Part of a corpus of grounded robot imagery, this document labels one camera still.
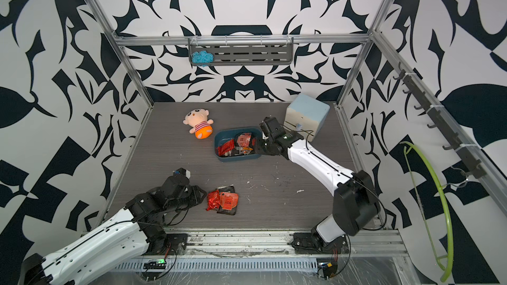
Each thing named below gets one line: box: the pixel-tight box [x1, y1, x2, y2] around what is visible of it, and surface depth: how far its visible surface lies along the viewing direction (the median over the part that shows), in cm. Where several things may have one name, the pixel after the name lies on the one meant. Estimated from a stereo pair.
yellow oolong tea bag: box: [216, 184, 237, 216], surface depth 83 cm
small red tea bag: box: [217, 138, 236, 157], surface depth 99 cm
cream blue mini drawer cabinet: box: [284, 93, 331, 142], surface depth 99 cm
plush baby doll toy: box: [182, 108, 214, 140], surface depth 106 cm
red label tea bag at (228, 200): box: [219, 191, 239, 211], surface depth 85 cm
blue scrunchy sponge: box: [191, 50, 215, 67], surface depth 93 cm
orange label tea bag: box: [242, 146, 254, 156], surface depth 97 cm
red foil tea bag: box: [205, 190, 221, 212], surface depth 83 cm
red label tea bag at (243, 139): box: [236, 132, 252, 148], surface depth 98 cm
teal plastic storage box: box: [214, 126, 263, 163], surface depth 98 cm
